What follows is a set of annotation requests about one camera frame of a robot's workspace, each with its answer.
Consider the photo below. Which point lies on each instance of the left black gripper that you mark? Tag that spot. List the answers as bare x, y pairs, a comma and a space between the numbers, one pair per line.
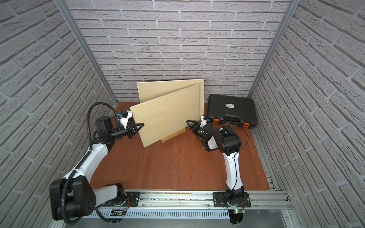
130, 130

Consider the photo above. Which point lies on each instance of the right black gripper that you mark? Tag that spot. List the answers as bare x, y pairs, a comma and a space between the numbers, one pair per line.
196, 124

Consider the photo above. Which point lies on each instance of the small wooden easel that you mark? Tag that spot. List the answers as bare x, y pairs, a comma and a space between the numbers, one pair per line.
173, 135

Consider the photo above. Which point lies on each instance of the light plywood board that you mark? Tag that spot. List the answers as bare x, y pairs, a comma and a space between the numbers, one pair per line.
167, 114
150, 90

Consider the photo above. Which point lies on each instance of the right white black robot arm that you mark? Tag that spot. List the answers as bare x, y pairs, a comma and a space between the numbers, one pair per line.
228, 143

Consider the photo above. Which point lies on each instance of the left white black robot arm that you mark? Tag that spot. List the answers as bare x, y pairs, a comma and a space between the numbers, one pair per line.
72, 197

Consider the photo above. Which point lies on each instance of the black plastic tool case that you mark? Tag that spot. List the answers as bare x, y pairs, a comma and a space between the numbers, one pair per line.
237, 111

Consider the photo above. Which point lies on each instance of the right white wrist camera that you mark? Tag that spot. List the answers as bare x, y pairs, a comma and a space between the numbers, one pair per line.
204, 121

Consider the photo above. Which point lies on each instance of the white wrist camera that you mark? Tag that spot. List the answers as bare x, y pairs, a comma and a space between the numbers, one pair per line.
204, 121
124, 117

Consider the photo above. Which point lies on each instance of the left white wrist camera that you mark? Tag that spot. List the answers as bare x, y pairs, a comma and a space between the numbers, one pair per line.
124, 117

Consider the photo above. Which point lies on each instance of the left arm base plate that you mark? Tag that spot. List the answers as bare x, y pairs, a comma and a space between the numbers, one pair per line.
130, 199

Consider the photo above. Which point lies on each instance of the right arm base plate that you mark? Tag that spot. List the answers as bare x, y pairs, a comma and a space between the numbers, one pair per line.
231, 200

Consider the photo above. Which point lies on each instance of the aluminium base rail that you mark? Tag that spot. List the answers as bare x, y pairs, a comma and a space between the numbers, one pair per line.
154, 201

